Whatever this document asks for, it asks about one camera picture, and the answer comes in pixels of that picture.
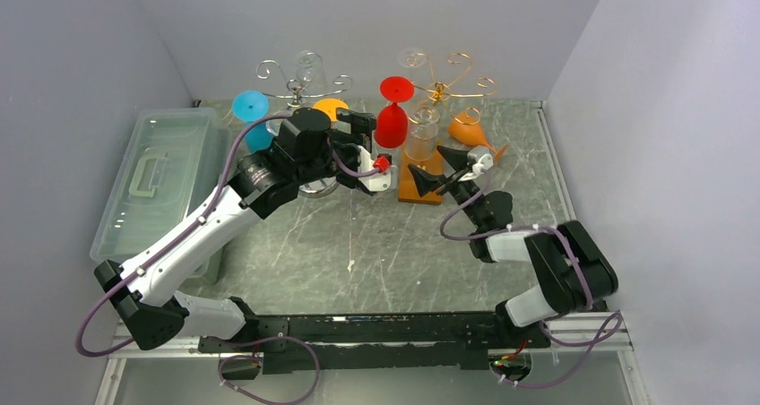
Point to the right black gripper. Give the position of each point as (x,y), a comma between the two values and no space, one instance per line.
(426,181)

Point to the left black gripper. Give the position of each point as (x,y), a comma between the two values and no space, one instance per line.
(363,124)

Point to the red plastic wine glass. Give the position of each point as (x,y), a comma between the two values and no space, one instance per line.
(392,121)

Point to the yellow plastic wine glass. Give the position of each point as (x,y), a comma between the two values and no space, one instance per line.
(330,107)

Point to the orange plastic wine glass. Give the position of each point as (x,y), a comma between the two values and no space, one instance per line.
(466,129)

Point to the clear patterned wine glass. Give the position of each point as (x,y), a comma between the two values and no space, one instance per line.
(415,62)

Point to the blue plastic wine glass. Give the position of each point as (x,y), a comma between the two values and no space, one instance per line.
(249,106)

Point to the clear plastic storage box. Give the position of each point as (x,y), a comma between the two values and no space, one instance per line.
(171,165)

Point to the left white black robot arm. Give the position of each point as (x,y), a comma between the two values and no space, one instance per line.
(310,146)

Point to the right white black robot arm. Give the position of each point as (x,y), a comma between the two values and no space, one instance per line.
(571,271)

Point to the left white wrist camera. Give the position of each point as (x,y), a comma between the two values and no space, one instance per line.
(386,176)

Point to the gold wire glass rack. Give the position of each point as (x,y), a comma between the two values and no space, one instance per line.
(438,95)

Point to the silver wire glass rack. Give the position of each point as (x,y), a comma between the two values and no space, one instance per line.
(295,99)

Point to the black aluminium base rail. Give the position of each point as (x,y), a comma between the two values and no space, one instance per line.
(468,340)

